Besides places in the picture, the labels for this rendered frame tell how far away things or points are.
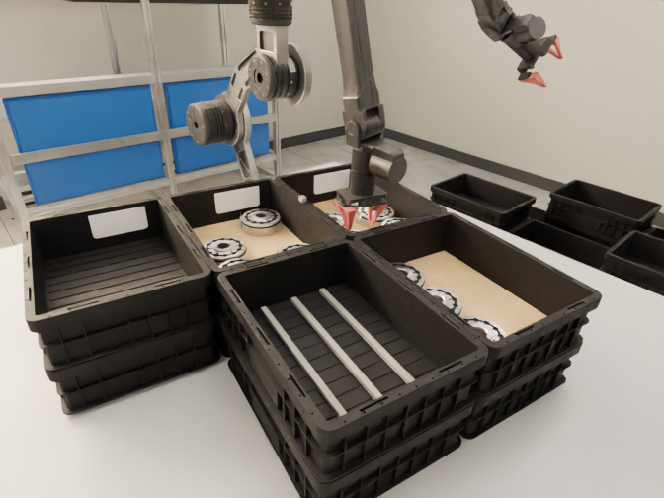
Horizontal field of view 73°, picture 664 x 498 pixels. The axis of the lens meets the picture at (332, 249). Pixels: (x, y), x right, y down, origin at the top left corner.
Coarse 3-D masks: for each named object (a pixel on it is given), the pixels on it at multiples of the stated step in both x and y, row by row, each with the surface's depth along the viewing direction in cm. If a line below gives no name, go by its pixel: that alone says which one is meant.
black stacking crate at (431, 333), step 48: (240, 288) 86; (288, 288) 92; (336, 288) 98; (384, 288) 87; (240, 336) 79; (336, 336) 84; (384, 336) 85; (432, 336) 77; (336, 384) 74; (384, 384) 74; (384, 432) 62
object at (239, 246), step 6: (210, 240) 107; (216, 240) 108; (228, 240) 107; (234, 240) 108; (240, 240) 108; (210, 246) 105; (234, 246) 105; (240, 246) 106; (210, 252) 103; (216, 252) 102; (228, 252) 103; (234, 252) 103; (240, 252) 103; (216, 258) 100; (222, 258) 100; (228, 258) 101
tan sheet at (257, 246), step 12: (204, 228) 119; (216, 228) 119; (228, 228) 119; (240, 228) 120; (204, 240) 113; (252, 240) 114; (264, 240) 114; (276, 240) 115; (288, 240) 115; (252, 252) 109; (264, 252) 109; (276, 252) 110
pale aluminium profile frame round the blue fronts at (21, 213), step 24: (144, 0) 236; (144, 24) 241; (120, 72) 301; (0, 120) 218; (264, 120) 312; (0, 144) 220; (96, 144) 246; (120, 144) 255; (168, 144) 276; (0, 168) 278; (168, 168) 282; (216, 168) 305; (264, 168) 355; (120, 192) 267; (24, 216) 240
